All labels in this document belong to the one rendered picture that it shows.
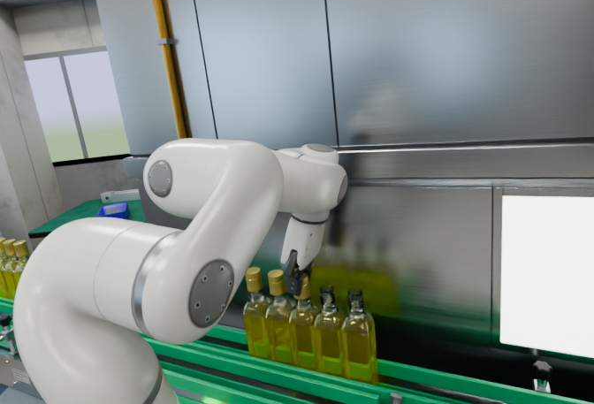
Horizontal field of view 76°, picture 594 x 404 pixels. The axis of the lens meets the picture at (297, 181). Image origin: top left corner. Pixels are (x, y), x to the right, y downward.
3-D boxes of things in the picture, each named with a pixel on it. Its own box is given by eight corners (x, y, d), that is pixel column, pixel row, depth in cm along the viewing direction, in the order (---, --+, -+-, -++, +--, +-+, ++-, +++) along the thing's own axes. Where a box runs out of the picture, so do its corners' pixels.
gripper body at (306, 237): (303, 195, 79) (296, 242, 83) (280, 211, 70) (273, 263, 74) (337, 205, 76) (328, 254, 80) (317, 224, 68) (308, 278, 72)
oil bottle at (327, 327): (354, 390, 84) (346, 303, 79) (346, 410, 79) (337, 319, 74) (330, 384, 87) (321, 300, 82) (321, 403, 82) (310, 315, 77)
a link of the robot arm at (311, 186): (203, 198, 51) (280, 191, 70) (286, 231, 45) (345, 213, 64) (217, 136, 50) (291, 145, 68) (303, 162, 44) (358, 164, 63)
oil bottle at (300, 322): (330, 384, 87) (320, 300, 82) (321, 403, 82) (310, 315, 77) (307, 378, 89) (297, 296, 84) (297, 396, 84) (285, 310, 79)
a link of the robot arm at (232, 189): (204, 264, 51) (306, 287, 44) (37, 319, 32) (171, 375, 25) (210, 141, 50) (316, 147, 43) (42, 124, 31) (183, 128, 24)
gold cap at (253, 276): (245, 292, 84) (242, 274, 83) (249, 284, 87) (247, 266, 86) (261, 292, 83) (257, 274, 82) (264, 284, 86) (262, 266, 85)
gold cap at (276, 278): (286, 294, 81) (284, 276, 80) (270, 296, 81) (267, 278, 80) (285, 285, 84) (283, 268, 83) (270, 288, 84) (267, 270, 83)
